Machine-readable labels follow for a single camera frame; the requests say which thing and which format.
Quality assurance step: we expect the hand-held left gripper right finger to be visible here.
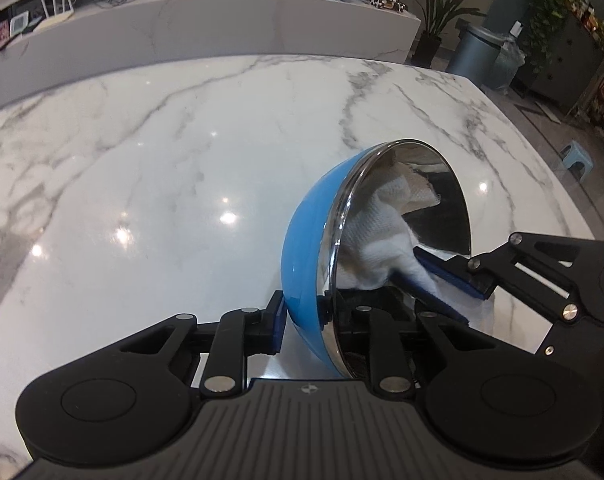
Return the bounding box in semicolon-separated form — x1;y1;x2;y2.
348;304;504;396

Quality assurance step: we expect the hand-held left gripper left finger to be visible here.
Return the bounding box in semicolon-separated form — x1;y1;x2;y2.
118;292;286;396

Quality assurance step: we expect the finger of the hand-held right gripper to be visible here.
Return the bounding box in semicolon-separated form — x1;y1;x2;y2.
387;271;471;325
413;232;580;323

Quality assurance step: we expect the blue steel bowl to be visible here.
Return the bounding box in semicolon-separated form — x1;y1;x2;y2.
280;138;474;380

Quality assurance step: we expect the white cleaning cloth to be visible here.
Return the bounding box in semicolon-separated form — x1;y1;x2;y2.
338;162;475;328

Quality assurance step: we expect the small blue stool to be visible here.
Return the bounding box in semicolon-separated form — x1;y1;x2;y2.
560;140;596;181

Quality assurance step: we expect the grey cabinet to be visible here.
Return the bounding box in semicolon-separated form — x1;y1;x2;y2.
527;10;604;112

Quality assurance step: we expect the grey trash can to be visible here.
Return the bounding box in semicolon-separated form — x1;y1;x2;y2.
446;22;509;89

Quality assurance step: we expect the clear plastic bag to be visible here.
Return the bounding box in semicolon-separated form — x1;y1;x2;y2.
497;34;526;87

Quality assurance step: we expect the potted long-leaf plant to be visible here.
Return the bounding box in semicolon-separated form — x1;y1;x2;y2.
408;0;499;69

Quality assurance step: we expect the green leafy plant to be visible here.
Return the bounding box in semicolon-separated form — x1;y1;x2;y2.
523;0;594;77

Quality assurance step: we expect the white marble counter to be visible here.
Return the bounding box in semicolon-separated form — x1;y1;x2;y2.
0;0;423;117

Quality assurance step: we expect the white wireless router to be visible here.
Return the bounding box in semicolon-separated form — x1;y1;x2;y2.
32;0;77;31

